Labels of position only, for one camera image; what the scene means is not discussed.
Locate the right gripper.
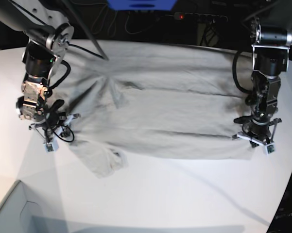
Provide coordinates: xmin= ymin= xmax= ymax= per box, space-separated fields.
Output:
xmin=29 ymin=113 xmax=80 ymax=143

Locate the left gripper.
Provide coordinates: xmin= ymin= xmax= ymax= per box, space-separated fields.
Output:
xmin=232 ymin=117 xmax=282 ymax=147

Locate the grey t-shirt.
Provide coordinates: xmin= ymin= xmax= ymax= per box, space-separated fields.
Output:
xmin=48 ymin=41 xmax=255 ymax=178

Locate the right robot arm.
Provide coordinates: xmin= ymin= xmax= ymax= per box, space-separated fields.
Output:
xmin=0 ymin=0 xmax=79 ymax=146

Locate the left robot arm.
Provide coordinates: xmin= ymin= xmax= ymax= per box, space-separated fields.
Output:
xmin=232 ymin=0 xmax=292 ymax=153

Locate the white box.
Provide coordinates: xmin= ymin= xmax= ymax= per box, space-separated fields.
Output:
xmin=0 ymin=180 xmax=68 ymax=233

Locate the black power strip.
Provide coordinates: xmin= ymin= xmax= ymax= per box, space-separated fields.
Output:
xmin=166 ymin=12 xmax=228 ymax=23

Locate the blue bin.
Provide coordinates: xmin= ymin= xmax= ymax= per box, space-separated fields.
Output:
xmin=107 ymin=0 xmax=177 ymax=11

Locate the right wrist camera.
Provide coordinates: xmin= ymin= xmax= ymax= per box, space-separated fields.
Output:
xmin=43 ymin=141 xmax=59 ymax=152

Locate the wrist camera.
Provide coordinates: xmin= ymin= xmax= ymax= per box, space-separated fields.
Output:
xmin=43 ymin=141 xmax=59 ymax=152
xmin=263 ymin=143 xmax=275 ymax=155

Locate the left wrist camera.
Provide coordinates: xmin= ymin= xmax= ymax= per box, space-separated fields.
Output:
xmin=263 ymin=143 xmax=275 ymax=155

